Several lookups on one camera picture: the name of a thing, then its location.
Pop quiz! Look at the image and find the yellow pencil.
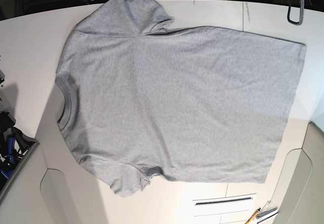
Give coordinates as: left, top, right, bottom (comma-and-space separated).
245, 208, 261, 224

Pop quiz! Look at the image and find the black braided cable loop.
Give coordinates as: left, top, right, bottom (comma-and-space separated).
287, 0, 305, 26

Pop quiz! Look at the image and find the metal binder clip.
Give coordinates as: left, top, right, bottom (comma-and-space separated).
255, 201, 278, 223

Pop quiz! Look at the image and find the white cable grommet plate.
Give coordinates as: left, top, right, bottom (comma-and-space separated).
193, 194, 256, 216

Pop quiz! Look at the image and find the grey T-shirt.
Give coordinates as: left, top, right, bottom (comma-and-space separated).
56, 0, 306, 197

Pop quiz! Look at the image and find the blue black tool pile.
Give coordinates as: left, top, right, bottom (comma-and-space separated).
1, 111, 32, 189

